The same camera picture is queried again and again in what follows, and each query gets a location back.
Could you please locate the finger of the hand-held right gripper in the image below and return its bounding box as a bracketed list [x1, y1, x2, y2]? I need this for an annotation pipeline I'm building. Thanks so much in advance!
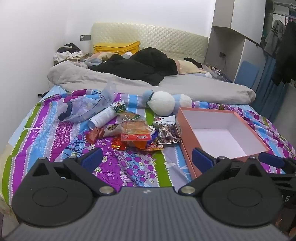
[258, 152, 296, 173]

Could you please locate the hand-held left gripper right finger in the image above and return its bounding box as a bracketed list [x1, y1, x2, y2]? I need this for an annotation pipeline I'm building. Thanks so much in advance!
[180, 147, 266, 196]

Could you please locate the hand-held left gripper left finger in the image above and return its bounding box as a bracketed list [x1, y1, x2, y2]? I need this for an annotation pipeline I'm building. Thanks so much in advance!
[30, 147, 116, 196]

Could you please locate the pink cardboard box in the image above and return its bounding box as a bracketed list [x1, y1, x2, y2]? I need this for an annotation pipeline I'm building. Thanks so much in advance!
[175, 107, 270, 179]

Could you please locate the grey snack packet black label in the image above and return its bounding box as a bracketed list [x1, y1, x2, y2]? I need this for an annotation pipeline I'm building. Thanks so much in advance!
[103, 123, 123, 137]

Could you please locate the brown shrimp snack packet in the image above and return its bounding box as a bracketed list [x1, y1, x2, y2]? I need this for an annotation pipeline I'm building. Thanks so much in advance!
[154, 116, 183, 144]

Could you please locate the orange snack packet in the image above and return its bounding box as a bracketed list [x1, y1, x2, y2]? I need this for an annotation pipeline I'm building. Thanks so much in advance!
[121, 120, 153, 142]

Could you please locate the blue white snack packet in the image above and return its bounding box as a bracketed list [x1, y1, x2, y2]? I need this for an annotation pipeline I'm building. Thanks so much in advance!
[148, 126, 158, 144]

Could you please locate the green snack packet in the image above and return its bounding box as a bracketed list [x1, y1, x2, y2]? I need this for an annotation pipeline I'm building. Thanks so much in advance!
[111, 101, 142, 121]

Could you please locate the small red yellow snack packet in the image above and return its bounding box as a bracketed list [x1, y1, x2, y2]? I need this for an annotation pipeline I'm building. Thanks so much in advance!
[111, 137, 126, 150]

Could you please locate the white spray can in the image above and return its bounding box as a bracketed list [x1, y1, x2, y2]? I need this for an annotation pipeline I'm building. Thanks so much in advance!
[87, 107, 117, 130]

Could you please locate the floral bed sheet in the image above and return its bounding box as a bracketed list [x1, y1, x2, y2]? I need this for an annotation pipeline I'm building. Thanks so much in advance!
[2, 86, 296, 204]

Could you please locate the flat red snack packet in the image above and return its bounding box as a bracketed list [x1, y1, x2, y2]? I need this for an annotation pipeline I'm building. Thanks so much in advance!
[143, 142, 163, 151]

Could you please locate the clear blue plastic bag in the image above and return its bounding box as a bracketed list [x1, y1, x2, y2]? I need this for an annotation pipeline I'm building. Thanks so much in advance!
[57, 81, 117, 123]

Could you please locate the white and blue plush toy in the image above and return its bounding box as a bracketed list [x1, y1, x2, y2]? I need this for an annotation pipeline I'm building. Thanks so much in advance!
[142, 90, 193, 116]

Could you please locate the blue curtain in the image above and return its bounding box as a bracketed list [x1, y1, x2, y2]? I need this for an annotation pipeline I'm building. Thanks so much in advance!
[253, 56, 287, 121]

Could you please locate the grey duvet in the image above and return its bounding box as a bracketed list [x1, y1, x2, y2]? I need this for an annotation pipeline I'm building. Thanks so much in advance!
[47, 61, 256, 105]

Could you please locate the pink pillow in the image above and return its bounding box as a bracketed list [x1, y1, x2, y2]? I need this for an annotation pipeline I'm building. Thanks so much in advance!
[174, 60, 204, 75]

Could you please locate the wooden nightstand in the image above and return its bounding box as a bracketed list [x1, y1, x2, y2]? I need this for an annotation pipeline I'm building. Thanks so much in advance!
[54, 53, 89, 66]

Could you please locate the floral pillow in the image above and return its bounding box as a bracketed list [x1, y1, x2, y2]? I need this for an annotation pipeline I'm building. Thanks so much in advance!
[88, 52, 116, 63]

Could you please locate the black clothing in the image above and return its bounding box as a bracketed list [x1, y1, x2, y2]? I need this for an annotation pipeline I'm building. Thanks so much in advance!
[89, 47, 178, 85]

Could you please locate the hanging black garment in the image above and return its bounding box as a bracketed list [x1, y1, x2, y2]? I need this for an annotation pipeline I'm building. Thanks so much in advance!
[273, 21, 296, 86]

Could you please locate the pile of clothes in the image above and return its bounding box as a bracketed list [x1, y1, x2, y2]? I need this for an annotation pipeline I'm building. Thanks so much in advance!
[54, 43, 84, 62]

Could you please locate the yellow blanket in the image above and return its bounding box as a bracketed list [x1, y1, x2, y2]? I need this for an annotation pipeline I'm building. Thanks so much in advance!
[94, 41, 141, 55]

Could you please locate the hanging grey garment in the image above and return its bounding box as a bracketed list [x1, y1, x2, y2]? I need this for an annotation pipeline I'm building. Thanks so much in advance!
[265, 20, 286, 56]

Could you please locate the cream quilted headboard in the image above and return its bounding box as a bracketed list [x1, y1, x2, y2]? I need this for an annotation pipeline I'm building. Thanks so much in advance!
[90, 22, 208, 64]

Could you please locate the white cabinet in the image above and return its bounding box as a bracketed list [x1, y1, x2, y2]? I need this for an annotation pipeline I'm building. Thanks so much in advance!
[205, 0, 266, 85]

